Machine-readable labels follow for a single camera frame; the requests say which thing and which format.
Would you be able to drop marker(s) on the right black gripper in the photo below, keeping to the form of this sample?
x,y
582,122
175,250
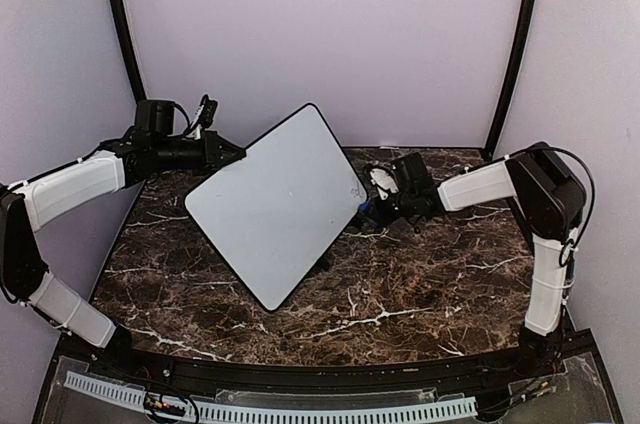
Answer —
x,y
380,217

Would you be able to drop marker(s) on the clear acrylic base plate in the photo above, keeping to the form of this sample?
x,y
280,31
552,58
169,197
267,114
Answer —
x,y
575,395

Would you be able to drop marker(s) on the left black frame post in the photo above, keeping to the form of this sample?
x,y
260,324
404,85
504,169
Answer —
x,y
118,11

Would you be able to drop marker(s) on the white whiteboard black frame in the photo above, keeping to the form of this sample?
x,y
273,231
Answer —
x,y
273,214

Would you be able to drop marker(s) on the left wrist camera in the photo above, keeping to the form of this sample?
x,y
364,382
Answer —
x,y
204,117

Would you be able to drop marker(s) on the right black frame post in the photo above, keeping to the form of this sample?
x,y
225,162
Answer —
x,y
512,71

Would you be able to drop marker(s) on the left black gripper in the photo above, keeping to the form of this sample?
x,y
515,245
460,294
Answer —
x,y
213,143

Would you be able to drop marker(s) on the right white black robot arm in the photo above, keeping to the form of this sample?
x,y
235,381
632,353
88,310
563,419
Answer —
x,y
553,202

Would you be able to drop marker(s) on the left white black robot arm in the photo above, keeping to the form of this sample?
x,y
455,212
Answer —
x,y
149,147

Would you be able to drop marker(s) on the white slotted cable duct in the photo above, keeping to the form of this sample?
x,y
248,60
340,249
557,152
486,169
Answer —
x,y
135,398

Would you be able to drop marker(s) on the black frame post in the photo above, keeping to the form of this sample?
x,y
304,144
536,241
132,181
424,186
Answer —
x,y
118,11
512,71

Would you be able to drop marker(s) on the black curved front rail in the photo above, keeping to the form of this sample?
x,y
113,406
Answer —
x,y
481,372

